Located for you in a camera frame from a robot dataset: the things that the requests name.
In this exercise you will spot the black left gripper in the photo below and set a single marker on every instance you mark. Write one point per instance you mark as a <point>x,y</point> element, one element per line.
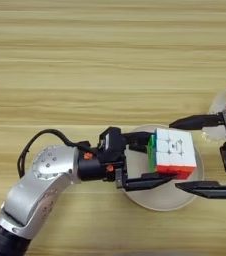
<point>91,166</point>

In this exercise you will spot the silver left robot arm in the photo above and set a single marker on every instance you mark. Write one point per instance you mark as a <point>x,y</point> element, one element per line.
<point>28,200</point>

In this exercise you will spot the colourful puzzle cube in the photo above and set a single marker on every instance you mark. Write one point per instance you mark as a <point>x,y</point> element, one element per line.
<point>175,146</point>

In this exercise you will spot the round beige plate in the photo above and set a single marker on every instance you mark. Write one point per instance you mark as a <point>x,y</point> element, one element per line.
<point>158,200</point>

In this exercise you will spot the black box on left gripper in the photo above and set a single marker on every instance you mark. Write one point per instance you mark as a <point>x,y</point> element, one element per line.
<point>113,143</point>

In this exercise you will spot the clear bottle with red cap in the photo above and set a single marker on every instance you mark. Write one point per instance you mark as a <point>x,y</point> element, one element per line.
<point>223,101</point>

